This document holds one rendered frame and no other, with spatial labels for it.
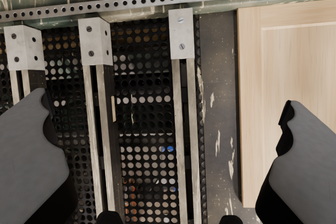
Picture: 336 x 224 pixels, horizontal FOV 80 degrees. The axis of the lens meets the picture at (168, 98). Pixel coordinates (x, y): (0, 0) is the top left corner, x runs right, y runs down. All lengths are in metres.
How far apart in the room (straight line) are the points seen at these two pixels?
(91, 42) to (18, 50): 0.22
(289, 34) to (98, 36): 0.51
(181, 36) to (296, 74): 0.33
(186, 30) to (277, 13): 0.25
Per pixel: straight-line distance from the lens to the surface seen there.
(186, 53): 0.53
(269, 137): 0.64
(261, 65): 0.61
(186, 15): 0.55
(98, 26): 0.60
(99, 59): 0.59
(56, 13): 0.69
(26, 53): 0.72
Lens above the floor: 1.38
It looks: 31 degrees down
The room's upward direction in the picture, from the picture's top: 178 degrees counter-clockwise
